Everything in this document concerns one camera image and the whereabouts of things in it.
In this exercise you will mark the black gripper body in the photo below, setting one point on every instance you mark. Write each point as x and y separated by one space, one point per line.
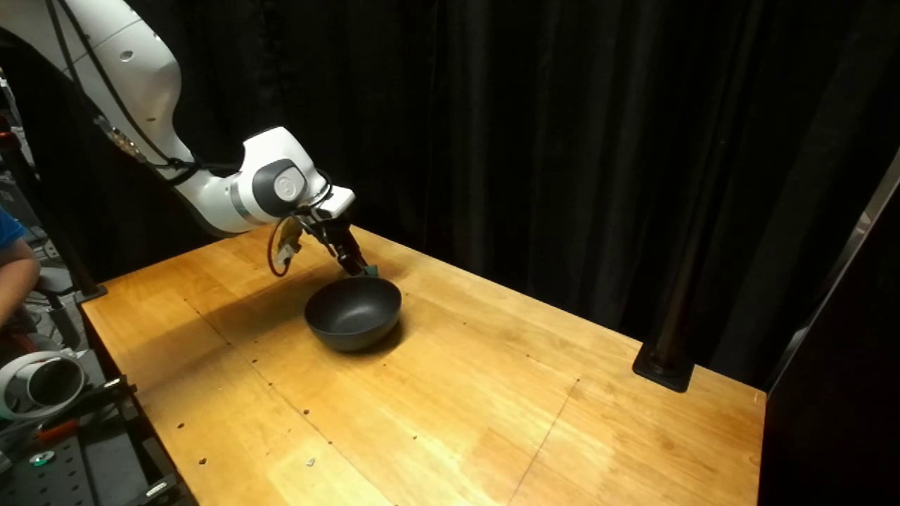
331 230

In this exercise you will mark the red handled tool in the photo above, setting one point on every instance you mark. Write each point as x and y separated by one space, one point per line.
50 436

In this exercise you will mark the black curtain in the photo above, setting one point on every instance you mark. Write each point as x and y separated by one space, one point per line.
521 139

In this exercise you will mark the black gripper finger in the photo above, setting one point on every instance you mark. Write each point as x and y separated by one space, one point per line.
352 263

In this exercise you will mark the black bowl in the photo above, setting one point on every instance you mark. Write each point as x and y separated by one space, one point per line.
352 313

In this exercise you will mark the person's forearm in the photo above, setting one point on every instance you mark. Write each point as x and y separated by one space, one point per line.
19 275

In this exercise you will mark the black pole with base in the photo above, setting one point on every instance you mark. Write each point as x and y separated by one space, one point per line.
796 132

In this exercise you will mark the black perforated side table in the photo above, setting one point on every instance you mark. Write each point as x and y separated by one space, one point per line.
114 460

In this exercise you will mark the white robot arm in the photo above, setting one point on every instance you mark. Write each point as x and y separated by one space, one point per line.
134 83

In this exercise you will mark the white VR headset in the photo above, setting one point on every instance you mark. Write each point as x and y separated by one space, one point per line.
41 384

